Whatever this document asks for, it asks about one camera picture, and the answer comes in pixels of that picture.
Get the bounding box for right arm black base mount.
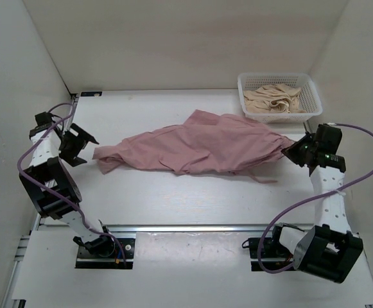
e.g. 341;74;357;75
241;237;293;272

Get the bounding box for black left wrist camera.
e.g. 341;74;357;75
35;112;53;128

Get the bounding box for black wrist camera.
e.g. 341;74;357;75
313;124;342;155
35;112;53;128

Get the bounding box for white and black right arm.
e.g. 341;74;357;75
269;124;363;284

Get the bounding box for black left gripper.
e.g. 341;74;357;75
58;123;98;166

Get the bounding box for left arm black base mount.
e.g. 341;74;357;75
73;236;135;270

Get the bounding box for pink trousers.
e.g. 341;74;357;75
92;110;294;182

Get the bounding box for beige trousers in basket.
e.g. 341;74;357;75
243;83;306;114

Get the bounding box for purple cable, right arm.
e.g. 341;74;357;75
257;123;373;273

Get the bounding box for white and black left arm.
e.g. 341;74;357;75
19;123;117;258

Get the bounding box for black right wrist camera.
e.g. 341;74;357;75
313;124;342;155

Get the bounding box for aluminium frame rail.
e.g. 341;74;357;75
0;92;78;308

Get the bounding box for white perforated plastic basket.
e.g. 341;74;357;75
238;73;323;123

